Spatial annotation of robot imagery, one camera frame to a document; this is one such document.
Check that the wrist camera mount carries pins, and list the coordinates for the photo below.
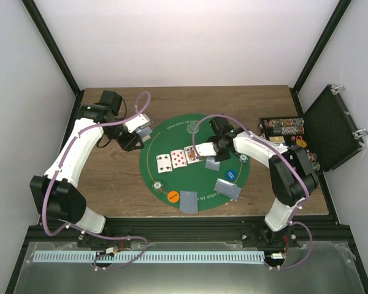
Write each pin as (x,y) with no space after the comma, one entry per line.
(205,149)
(141,121)

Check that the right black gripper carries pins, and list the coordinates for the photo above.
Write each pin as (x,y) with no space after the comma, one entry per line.
(222,158)

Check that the light blue slotted cable duct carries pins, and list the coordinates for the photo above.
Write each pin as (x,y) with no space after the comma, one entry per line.
(235,257)

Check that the dealt cards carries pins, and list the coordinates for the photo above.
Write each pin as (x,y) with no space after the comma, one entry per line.
(188,202)
(228,189)

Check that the boxed card deck in case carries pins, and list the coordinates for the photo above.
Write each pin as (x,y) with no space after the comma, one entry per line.
(277,139)

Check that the black aluminium frame rail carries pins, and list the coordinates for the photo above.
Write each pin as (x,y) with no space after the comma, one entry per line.
(323,228)

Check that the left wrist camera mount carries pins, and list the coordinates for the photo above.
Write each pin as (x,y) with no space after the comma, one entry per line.
(141,121)

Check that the blue playing card deck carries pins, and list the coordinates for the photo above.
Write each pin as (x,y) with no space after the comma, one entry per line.
(145,134)

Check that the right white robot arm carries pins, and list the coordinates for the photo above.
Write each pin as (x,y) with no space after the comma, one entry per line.
(291,173)

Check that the queen face card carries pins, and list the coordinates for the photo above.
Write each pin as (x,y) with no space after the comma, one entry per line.
(191,156)

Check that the stack of poker chips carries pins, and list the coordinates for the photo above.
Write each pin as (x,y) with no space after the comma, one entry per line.
(158,186)

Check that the round green poker mat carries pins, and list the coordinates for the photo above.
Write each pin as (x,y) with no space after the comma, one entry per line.
(170,135)

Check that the black poker set case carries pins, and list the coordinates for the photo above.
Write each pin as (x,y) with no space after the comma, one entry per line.
(330,131)

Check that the orange big blind button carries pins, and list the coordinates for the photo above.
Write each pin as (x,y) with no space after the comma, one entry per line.
(173,196)

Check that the bottom chip row in case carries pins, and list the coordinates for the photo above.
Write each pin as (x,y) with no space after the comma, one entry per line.
(316,166)

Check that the blue small blind button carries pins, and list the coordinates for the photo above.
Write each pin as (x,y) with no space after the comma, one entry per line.
(231,175)

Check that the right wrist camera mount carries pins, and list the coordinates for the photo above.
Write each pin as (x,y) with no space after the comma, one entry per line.
(205,149)

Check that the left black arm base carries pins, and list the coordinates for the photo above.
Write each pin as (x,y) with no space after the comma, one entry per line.
(100,243)

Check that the top chip row in case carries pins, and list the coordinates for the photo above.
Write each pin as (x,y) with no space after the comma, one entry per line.
(284,122)

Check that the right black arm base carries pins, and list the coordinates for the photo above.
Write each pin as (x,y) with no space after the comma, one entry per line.
(263,236)

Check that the chip row in case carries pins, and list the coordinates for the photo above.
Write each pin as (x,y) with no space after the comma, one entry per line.
(316,166)
(284,122)
(312,157)
(288,130)

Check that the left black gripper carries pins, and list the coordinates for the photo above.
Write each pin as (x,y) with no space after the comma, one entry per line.
(127,144)

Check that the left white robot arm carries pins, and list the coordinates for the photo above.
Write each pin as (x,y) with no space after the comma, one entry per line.
(55,193)

